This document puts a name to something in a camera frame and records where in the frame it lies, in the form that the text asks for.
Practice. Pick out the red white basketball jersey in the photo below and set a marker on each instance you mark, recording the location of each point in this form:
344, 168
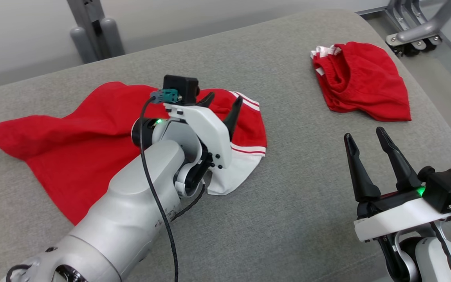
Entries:
73, 149

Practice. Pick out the grey partition post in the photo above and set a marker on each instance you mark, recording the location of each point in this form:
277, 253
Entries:
86, 19

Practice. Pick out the red shorts white stripe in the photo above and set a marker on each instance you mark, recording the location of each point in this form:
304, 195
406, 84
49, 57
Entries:
366, 82

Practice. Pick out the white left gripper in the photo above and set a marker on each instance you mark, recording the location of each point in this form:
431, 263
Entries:
210, 129

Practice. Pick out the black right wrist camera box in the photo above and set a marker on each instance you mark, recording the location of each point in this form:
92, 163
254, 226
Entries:
444, 188

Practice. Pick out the teal left camera connector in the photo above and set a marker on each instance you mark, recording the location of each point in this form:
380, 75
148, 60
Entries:
166, 95

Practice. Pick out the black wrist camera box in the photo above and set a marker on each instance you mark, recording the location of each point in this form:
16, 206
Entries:
444, 188
180, 88

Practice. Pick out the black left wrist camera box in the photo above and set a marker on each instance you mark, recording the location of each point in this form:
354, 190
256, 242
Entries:
180, 88

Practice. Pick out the grey cylindrical post foot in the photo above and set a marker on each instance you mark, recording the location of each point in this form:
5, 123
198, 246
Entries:
112, 37
82, 45

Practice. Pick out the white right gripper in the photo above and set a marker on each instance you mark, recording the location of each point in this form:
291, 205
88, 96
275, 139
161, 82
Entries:
397, 216

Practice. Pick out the grey metal wheeled frame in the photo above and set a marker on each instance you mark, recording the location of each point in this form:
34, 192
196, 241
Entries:
425, 29

